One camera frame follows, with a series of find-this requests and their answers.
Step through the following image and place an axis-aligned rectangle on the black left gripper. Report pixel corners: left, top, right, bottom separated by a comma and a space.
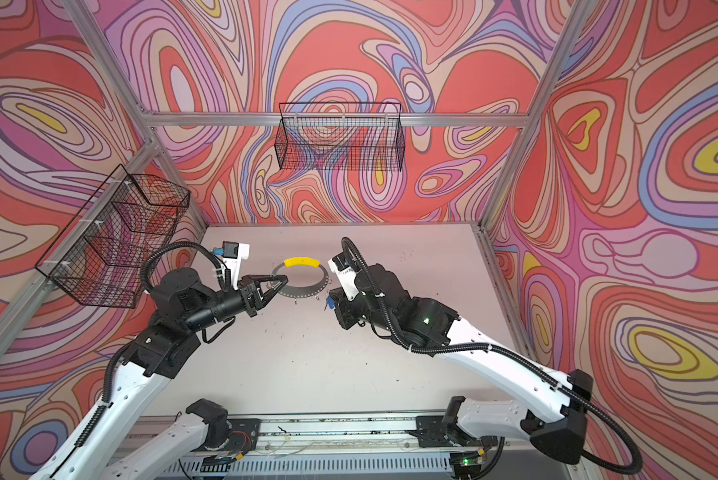
181, 276, 288, 338

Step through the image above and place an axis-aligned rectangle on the large keyring with yellow sleeve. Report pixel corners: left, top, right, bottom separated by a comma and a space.
272, 257, 330, 299

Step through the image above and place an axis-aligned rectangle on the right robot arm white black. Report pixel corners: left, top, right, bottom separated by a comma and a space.
329, 237, 643, 475

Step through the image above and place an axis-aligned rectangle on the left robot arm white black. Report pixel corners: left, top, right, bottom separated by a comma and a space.
34, 241, 289, 479

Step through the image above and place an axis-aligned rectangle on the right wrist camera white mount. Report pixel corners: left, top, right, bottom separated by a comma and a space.
328, 253, 360, 301

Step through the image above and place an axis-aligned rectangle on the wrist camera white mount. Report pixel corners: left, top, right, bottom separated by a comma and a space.
213, 241, 250, 291
328, 253, 360, 301

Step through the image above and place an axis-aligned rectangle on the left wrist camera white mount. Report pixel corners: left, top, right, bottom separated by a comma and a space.
213, 241, 250, 291

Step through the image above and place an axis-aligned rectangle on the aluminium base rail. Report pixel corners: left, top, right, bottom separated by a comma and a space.
102, 411, 593, 479

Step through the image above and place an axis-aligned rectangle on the black wire basket back wall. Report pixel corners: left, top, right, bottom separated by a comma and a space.
274, 101, 406, 172

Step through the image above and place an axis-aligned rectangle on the black wire basket wall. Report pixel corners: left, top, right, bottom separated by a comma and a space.
274, 101, 406, 172
34, 165, 191, 309

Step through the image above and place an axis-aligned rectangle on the black wire basket left wall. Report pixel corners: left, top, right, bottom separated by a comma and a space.
34, 165, 191, 309

